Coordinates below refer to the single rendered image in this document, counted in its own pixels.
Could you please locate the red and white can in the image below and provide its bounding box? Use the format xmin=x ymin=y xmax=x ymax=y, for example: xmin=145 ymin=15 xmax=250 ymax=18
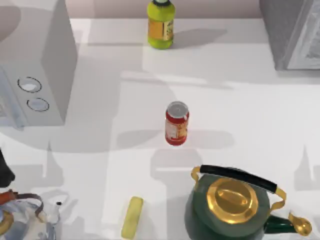
xmin=164 ymin=100 xmax=190 ymax=147

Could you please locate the green bottle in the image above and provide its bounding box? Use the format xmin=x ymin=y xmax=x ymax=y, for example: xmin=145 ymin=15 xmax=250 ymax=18
xmin=146 ymin=0 xmax=176 ymax=50

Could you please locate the yellow flat bar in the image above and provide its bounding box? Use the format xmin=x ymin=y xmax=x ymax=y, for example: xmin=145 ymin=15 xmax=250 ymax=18
xmin=120 ymin=196 xmax=145 ymax=239

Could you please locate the green and gold kettle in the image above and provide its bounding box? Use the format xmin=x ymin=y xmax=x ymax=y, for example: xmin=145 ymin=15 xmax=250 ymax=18
xmin=184 ymin=164 xmax=313 ymax=240

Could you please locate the small microwave knob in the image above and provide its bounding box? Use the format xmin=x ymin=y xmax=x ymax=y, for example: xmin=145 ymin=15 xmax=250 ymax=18
xmin=26 ymin=97 xmax=50 ymax=112

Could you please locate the large microwave knob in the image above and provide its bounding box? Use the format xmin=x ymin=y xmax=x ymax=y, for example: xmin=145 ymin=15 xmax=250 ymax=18
xmin=17 ymin=76 xmax=43 ymax=94

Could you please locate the pale microwave oven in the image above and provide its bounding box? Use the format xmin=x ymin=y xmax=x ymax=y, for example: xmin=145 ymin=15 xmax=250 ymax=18
xmin=0 ymin=0 xmax=78 ymax=130

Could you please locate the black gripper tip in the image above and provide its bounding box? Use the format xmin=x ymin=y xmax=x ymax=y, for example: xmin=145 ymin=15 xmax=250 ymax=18
xmin=0 ymin=147 xmax=16 ymax=189

